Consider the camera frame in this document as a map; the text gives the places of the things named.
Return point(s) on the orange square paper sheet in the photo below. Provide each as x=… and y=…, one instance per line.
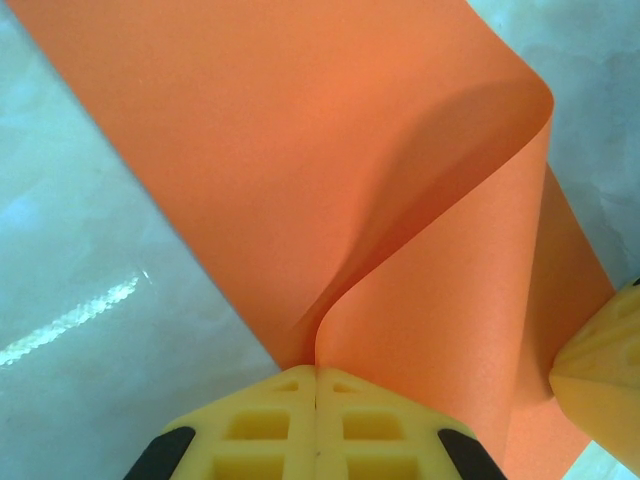
x=250, y=150

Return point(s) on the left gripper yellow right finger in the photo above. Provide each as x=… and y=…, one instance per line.
x=380, y=430

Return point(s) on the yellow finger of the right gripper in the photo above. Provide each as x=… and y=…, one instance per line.
x=605, y=370

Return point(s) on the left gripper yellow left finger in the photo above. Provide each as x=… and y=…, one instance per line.
x=250, y=430

